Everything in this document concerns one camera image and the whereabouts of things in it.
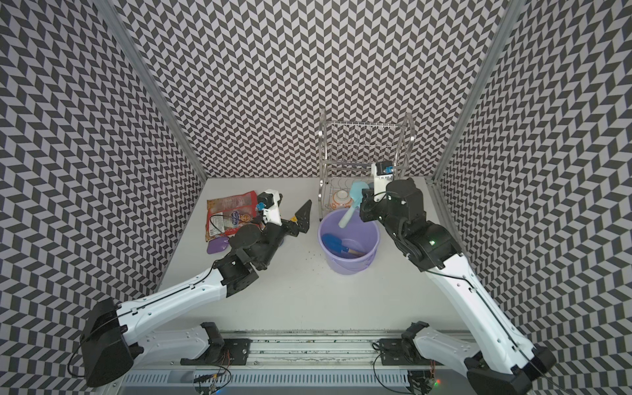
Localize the blue trowel wooden handle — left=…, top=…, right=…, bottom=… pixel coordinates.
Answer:
left=321, top=234, right=365, bottom=258

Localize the light blue plastic shovel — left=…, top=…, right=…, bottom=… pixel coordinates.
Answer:
left=338, top=181, right=369, bottom=229

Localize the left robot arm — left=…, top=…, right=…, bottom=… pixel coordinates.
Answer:
left=80, top=190, right=312, bottom=388

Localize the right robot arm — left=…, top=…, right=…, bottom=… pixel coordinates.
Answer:
left=359, top=179, right=556, bottom=394

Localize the red white patterned bowl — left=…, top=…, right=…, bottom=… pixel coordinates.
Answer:
left=330, top=189, right=353, bottom=210

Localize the red candy bag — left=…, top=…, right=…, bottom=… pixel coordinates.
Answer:
left=205, top=191, right=258, bottom=242

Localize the purple plastic bucket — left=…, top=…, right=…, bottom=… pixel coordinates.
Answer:
left=317, top=209, right=380, bottom=275

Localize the metal dish rack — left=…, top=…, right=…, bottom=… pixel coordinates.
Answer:
left=317, top=108, right=417, bottom=218

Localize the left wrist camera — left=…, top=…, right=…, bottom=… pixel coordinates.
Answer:
left=256, top=189, right=282, bottom=226

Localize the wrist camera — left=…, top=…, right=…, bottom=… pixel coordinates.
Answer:
left=371, top=161, right=394, bottom=197
left=256, top=189, right=282, bottom=226

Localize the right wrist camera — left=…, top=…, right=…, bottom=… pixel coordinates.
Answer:
left=371, top=161, right=394, bottom=197

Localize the aluminium front rail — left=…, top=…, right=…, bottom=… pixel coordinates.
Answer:
left=110, top=331, right=522, bottom=371

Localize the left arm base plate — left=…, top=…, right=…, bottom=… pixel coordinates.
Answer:
left=180, top=338, right=252, bottom=367

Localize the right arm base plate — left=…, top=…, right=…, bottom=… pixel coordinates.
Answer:
left=375, top=338, right=431, bottom=366

